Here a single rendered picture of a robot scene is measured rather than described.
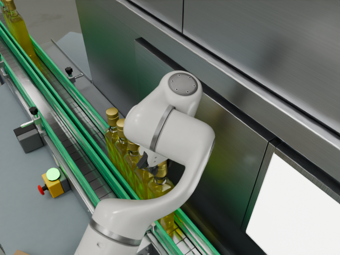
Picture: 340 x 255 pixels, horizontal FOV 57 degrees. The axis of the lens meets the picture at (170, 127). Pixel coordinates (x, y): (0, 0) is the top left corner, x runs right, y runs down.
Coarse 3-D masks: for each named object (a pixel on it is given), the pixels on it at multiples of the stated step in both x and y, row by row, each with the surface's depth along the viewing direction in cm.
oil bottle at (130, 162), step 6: (126, 156) 86; (132, 156) 85; (138, 156) 85; (126, 162) 87; (132, 162) 85; (126, 168) 90; (132, 168) 86; (126, 174) 93; (132, 174) 88; (132, 180) 90; (132, 186) 93
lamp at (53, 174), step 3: (51, 168) 113; (54, 168) 113; (48, 171) 112; (51, 171) 111; (54, 171) 112; (57, 171) 112; (48, 174) 111; (51, 174) 111; (54, 174) 111; (57, 174) 112; (48, 177) 111; (51, 177) 110; (54, 177) 111; (57, 177) 112; (51, 180) 111; (54, 180) 112
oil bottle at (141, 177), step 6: (138, 168) 83; (138, 174) 83; (144, 174) 82; (150, 174) 82; (138, 180) 84; (144, 180) 82; (138, 186) 87; (144, 186) 83; (138, 192) 90; (144, 192) 85; (144, 198) 87
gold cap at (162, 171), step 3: (162, 162) 74; (165, 162) 74; (159, 165) 73; (162, 165) 73; (165, 165) 74; (159, 168) 74; (162, 168) 74; (165, 168) 75; (159, 171) 74; (162, 171) 75; (165, 171) 75; (156, 174) 76; (159, 174) 75; (162, 174) 75; (165, 174) 76; (159, 177) 76
